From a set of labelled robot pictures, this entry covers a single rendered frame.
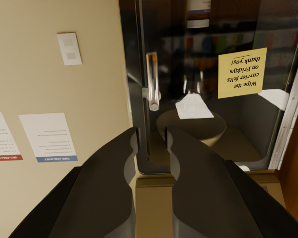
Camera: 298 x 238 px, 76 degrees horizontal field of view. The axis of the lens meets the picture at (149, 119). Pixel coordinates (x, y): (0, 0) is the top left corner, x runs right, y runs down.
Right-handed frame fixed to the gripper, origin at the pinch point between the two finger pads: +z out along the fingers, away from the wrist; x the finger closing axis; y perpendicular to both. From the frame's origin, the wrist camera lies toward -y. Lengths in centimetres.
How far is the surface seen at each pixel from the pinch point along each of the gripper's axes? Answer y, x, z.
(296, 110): 10.1, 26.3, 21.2
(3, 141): 42, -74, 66
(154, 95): 3.8, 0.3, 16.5
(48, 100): 22, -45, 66
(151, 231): 33.1, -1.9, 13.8
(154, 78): 1.2, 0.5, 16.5
